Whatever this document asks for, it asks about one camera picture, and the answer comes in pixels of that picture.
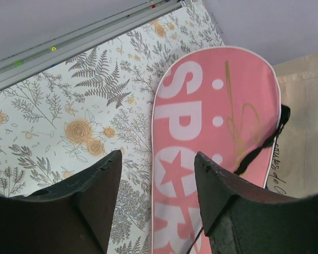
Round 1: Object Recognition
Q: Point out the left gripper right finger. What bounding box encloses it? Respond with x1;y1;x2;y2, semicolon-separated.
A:
194;152;318;253

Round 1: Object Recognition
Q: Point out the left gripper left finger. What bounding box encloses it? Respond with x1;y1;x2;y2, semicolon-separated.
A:
0;150;122;253

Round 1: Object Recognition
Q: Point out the pink racket cover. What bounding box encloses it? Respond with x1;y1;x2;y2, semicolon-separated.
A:
151;46;281;253

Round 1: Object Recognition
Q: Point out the beige canvas tote bag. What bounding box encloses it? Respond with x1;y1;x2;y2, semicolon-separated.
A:
267;53;318;198

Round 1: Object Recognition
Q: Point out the floral tablecloth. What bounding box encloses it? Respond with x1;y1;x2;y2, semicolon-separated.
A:
0;1;223;253

